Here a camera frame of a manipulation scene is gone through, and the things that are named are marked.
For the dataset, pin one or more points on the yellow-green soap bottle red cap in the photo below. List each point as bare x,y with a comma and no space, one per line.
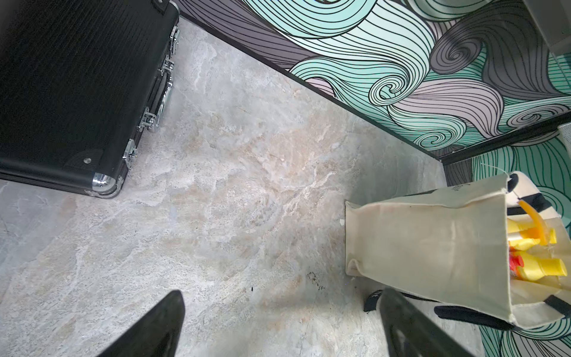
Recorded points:
515,263

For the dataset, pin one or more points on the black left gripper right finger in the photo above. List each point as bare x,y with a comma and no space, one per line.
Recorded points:
410,333

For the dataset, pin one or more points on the black hard carrying case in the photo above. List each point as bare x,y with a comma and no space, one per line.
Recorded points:
80,83

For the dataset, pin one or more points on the cream canvas shopping bag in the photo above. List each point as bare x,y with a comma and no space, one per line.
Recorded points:
450,246

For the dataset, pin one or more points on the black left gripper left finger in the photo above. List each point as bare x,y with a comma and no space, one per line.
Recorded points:
157,333

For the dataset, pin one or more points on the orange bottle yellow cap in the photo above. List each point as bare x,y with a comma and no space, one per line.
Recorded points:
536,268
524,235

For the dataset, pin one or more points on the large orange soap bottle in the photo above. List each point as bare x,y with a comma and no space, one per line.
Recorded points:
535,221

